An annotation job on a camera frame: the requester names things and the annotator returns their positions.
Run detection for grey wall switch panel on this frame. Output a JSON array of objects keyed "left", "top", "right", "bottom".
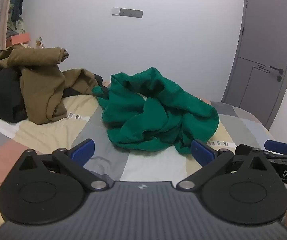
[{"left": 120, "top": 8, "right": 144, "bottom": 19}]

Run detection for green hoodie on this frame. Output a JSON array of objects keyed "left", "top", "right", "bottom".
[{"left": 92, "top": 67, "right": 219, "bottom": 155}]

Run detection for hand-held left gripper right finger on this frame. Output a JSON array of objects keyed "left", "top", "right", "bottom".
[{"left": 177, "top": 139, "right": 271, "bottom": 191}]

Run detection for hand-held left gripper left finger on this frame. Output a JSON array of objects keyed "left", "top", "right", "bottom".
[{"left": 17, "top": 138, "right": 109, "bottom": 192}]

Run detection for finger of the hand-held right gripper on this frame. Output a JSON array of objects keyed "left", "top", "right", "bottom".
[
  {"left": 235, "top": 144, "right": 287, "bottom": 161},
  {"left": 264, "top": 140, "right": 287, "bottom": 154}
]

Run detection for patchwork quilt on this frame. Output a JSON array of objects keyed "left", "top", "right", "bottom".
[{"left": 0, "top": 80, "right": 277, "bottom": 233}]

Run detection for brown garment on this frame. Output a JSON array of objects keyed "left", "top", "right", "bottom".
[{"left": 0, "top": 44, "right": 100, "bottom": 125}]

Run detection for grey door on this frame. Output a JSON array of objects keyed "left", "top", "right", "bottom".
[{"left": 221, "top": 0, "right": 287, "bottom": 130}]

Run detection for pink box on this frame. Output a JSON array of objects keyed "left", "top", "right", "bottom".
[{"left": 10, "top": 33, "right": 31, "bottom": 46}]

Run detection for black garment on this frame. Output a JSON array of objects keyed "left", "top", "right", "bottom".
[{"left": 0, "top": 67, "right": 109, "bottom": 123}]

